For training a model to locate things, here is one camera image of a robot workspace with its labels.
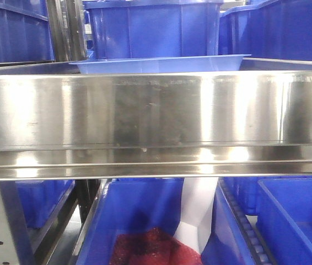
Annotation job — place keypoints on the red mesh cloth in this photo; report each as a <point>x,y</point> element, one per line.
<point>152,247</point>

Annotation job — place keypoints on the blue bin upper centre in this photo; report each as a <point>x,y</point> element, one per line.
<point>142,29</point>

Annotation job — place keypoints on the blue bin upper left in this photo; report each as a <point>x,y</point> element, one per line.
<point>24,32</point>

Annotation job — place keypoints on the blue bin lower right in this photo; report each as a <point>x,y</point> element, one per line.
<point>285,219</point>

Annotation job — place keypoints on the stainless steel shelf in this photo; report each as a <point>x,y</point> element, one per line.
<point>56,123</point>

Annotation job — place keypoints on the blue bin upper right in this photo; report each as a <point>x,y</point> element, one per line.
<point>270,29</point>

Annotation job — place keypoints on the blue plastic tray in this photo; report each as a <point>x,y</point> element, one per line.
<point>162,64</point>

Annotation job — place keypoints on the blue bin lower centre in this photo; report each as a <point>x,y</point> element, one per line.
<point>132,206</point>

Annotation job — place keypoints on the blue bin lower left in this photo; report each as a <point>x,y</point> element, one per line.
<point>39,199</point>

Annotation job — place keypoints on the blue bin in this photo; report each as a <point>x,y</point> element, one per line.
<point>39,199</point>
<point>270,29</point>
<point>285,219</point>
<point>132,206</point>
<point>142,29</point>
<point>24,32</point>

